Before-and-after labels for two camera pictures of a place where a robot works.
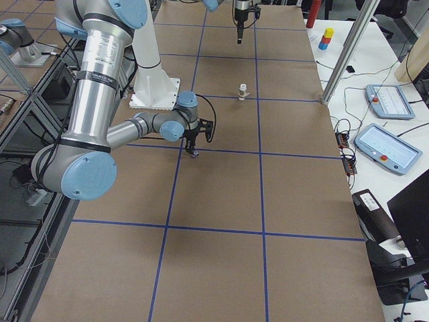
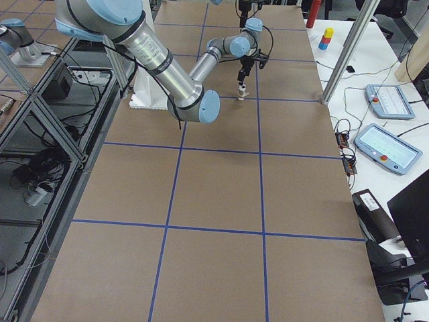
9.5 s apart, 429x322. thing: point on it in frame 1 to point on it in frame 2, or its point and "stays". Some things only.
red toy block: [325, 40] stays
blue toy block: [322, 46] stays
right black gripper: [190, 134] to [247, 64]
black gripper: [207, 127] to [262, 59]
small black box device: [350, 69] stays
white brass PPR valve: [242, 92] stays
